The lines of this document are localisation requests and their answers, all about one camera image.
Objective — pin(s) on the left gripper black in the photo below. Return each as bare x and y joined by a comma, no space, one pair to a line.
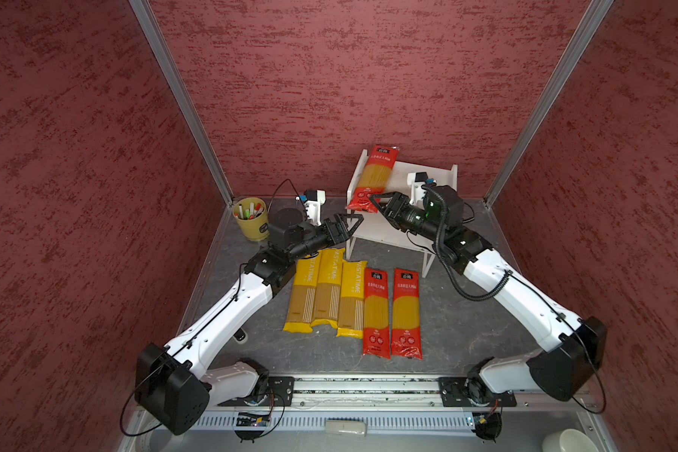
340,234

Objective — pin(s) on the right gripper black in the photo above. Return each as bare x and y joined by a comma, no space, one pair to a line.
398,200

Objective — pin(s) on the red pasta package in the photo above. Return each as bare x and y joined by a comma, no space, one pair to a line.
374,178
406,328
376,331

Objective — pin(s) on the yellow pasta package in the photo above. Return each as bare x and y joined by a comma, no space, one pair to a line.
352,300
328,289
301,309

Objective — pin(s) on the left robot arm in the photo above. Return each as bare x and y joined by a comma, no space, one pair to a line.
174,382

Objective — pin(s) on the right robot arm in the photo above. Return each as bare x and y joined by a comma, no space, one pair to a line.
571,348

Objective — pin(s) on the white two-tier shelf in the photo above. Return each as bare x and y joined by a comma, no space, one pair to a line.
376,228

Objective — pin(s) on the yellow pen holder cup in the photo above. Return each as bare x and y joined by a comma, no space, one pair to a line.
252,218

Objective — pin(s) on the white bowl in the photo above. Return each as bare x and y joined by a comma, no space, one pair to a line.
569,440

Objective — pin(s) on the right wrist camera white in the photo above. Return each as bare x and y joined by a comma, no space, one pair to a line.
416,183

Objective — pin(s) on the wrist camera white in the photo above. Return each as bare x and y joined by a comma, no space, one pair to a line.
416,183
312,201

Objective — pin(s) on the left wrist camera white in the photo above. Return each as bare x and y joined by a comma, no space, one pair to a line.
312,201

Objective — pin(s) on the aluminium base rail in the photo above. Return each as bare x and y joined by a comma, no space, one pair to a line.
354,392

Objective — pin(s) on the white cable duct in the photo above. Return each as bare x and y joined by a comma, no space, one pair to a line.
396,423

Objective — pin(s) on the right aluminium corner post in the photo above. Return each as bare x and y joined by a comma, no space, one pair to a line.
587,27

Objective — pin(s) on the aluminium corner post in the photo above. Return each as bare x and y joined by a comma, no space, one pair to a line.
153,34
587,27

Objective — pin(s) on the left aluminium corner post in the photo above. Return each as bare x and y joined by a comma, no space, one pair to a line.
153,34

